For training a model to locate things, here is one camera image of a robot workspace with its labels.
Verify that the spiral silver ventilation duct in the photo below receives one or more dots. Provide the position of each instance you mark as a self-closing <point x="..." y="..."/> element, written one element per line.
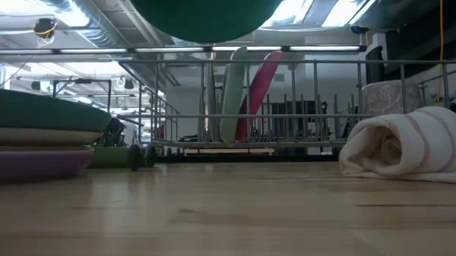
<point x="95" y="34"/>

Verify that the background black robot arm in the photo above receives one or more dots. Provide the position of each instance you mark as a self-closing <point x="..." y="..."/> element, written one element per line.
<point x="114" y="128"/>

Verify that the light wooden desk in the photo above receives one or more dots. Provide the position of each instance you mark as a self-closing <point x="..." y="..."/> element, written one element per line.
<point x="229" y="151"/>

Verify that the pink plate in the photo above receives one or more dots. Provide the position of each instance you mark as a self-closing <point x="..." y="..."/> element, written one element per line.
<point x="260" y="85"/>

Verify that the grey plate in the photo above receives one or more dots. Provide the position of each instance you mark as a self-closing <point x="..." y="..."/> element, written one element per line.
<point x="212" y="102"/>

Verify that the background black rig frame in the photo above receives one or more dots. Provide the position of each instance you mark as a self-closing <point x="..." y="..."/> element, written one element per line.
<point x="82" y="80"/>

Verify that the dark green plate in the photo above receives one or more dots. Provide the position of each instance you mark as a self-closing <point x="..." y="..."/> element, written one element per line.
<point x="209" y="14"/>

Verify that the purple plate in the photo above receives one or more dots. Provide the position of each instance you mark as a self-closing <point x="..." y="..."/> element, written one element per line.
<point x="31" y="165"/>

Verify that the black overhead camera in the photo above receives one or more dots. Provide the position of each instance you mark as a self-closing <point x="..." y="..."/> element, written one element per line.
<point x="43" y="26"/>

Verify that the black metal rig frame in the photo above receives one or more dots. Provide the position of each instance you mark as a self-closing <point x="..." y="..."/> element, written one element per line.
<point x="252" y="158"/>

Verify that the teal plate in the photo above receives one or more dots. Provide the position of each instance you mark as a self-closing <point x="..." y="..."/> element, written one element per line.
<point x="33" y="112"/>

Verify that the pale sage green plate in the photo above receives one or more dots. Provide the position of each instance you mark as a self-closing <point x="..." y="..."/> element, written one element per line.
<point x="232" y="101"/>

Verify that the white striped towel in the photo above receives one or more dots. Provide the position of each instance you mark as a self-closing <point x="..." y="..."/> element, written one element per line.
<point x="422" y="144"/>

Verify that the long ceiling strip light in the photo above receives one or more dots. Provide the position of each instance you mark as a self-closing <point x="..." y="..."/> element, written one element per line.
<point x="96" y="51"/>

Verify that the beige plate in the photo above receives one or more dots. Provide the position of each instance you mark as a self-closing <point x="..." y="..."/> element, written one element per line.
<point x="30" y="136"/>

